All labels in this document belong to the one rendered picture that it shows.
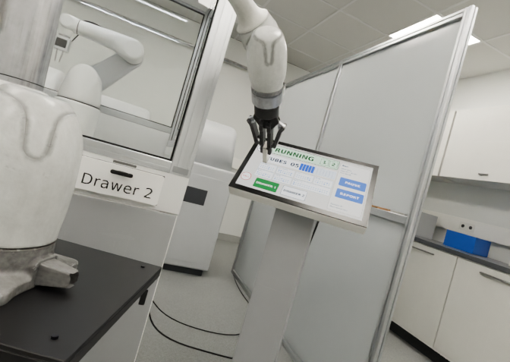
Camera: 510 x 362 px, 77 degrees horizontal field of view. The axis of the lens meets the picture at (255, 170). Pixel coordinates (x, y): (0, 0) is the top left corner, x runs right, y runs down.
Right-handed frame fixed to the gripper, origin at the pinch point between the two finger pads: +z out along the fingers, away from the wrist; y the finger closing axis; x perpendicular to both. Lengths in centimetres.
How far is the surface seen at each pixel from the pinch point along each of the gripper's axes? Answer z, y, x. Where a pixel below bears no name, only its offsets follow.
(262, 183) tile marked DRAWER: 16.9, 1.4, -0.7
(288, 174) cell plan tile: 16.9, -6.4, -8.4
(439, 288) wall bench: 181, -120, -83
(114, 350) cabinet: 56, 35, 64
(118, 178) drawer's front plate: 8, 47, 24
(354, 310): 94, -49, -1
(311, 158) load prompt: 16.8, -12.1, -20.6
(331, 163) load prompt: 16.7, -20.3, -20.5
